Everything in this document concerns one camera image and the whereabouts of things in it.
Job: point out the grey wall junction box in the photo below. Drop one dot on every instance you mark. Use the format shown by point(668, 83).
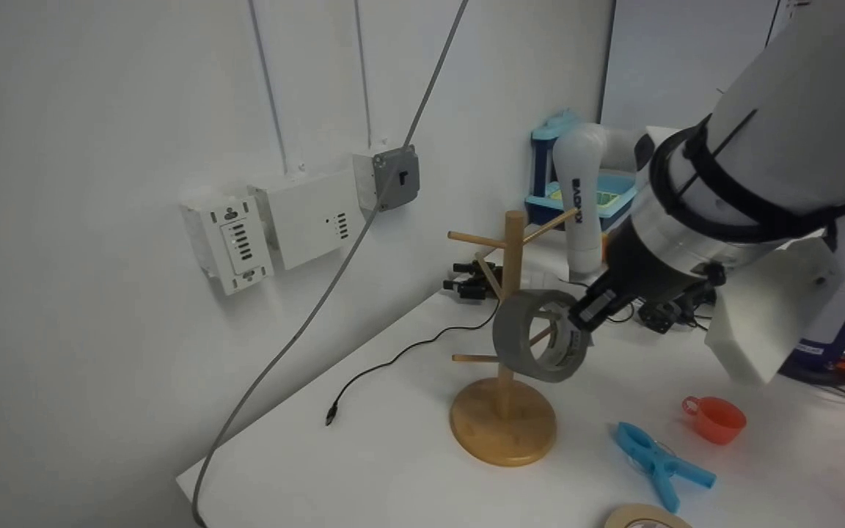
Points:
point(395, 178)

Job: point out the black power plug adapter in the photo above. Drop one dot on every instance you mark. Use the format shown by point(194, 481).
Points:
point(471, 283)

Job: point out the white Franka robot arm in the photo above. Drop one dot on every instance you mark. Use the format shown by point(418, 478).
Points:
point(804, 108)

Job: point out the plain white wall box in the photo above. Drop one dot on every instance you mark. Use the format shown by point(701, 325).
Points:
point(310, 221)

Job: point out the orange plastic cup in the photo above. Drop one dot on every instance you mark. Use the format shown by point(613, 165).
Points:
point(715, 419)

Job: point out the white wall conduit pipe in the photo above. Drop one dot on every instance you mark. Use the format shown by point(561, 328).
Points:
point(267, 90)
point(361, 76)

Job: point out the blue plastic frame part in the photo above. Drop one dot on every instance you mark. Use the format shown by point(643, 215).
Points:
point(828, 353)

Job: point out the white wall socket box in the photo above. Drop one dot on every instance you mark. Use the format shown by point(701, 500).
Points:
point(232, 246)

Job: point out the grey masking tape roll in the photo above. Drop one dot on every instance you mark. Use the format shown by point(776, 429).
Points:
point(512, 343)

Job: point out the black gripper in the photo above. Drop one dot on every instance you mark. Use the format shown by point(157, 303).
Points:
point(660, 268)

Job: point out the wooden peg holder stand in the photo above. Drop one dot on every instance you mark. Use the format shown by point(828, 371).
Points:
point(499, 426)

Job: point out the blue plastic spring clamp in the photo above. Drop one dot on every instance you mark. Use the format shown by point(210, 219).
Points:
point(657, 460)

